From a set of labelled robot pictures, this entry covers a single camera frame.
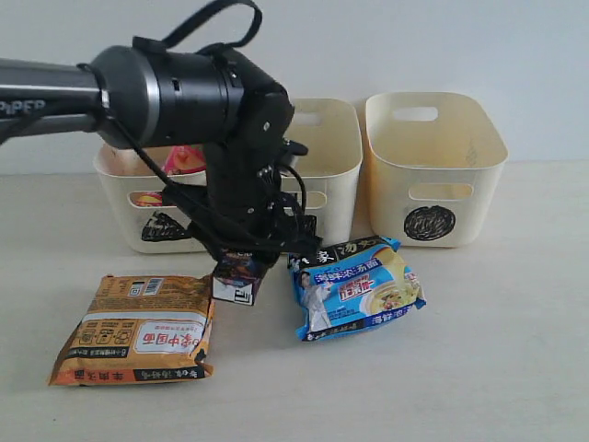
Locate blue instant noodle packet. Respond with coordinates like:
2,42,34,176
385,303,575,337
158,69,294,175
288,236,426,342

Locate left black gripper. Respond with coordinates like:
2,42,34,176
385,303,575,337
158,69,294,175
188,169,322,262

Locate left cream plastic bin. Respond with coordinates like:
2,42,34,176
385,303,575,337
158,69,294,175
94,144,205,254

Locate orange instant noodle packet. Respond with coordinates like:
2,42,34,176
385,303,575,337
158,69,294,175
48,274,214,386

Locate cream plastic bin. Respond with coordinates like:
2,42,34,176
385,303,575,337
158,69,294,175
94,144,205,254
286,99,363,246
364,92,508,248

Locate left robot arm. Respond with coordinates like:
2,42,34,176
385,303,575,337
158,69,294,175
1,38,321,261

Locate middle cream plastic bin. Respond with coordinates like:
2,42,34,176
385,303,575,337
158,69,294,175
286,99,363,246

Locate pink chips can yellow lid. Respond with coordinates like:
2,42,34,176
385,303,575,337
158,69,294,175
162,145,206,176

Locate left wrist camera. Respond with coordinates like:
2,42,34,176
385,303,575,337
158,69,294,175
272,138,308,175

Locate purple juice carton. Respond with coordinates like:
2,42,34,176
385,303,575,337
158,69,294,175
212,250,268,306

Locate right cream plastic bin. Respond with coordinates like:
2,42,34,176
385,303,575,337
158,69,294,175
364,92,508,248

